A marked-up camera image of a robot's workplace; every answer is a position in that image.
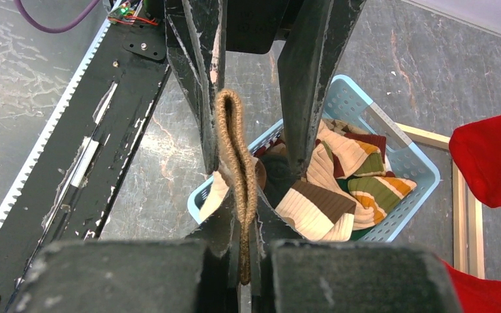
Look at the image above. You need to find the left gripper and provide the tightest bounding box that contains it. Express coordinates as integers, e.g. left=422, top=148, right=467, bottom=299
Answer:
left=164, top=0, right=365, bottom=176

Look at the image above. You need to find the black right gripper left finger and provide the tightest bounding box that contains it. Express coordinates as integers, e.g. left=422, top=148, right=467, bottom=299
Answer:
left=10, top=195, right=240, bottom=312

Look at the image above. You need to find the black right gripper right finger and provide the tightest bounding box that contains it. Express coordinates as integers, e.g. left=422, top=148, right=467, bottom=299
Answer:
left=250, top=201, right=463, bottom=312

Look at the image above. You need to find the cream white sock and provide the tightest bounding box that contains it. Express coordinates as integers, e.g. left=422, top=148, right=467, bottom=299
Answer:
left=199, top=89, right=260, bottom=285

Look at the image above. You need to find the red santa pattern sock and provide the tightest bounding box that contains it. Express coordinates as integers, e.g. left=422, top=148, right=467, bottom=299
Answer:
left=443, top=262, right=501, bottom=313

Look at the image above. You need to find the wooden hanger stand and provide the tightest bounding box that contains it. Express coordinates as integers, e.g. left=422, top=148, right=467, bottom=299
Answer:
left=395, top=122, right=487, bottom=280

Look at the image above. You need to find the light blue laundry basket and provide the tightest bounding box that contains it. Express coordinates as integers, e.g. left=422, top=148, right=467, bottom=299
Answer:
left=187, top=74, right=440, bottom=242

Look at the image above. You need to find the green orange striped sock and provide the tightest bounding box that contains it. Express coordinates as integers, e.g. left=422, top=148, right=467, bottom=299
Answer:
left=307, top=119, right=417, bottom=231

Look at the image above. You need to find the red sock in basket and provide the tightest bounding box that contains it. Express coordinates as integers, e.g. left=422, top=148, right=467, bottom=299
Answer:
left=449, top=115, right=501, bottom=208

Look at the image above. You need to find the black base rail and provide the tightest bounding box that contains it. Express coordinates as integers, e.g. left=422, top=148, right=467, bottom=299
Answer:
left=0, top=10, right=170, bottom=312

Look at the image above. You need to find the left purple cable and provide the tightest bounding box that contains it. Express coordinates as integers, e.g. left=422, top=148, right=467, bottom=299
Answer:
left=13, top=0, right=102, bottom=35

